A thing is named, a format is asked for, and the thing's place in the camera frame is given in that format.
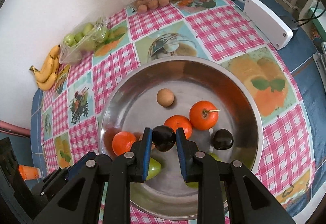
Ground large steel bowl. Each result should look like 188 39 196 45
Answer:
98 56 263 221

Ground small orange tangerine with stem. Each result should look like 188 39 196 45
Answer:
189 101 220 131

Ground dark plum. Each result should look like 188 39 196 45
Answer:
152 125 176 152
211 129 234 150

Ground white power strip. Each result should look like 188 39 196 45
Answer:
243 0 293 50

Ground clear box green fruits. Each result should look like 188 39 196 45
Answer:
59 16 109 64

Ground brown longan fruit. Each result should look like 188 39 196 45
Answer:
156 89 175 107
138 135 155 150

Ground pink checkered fruit tablecloth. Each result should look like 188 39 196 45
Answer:
40 0 317 224

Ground yellow banana bunch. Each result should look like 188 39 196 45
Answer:
29 45 60 91

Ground green jujube fruit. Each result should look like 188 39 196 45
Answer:
184 152 224 189
146 158 161 180

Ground orange white tube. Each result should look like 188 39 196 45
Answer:
19 164 41 180

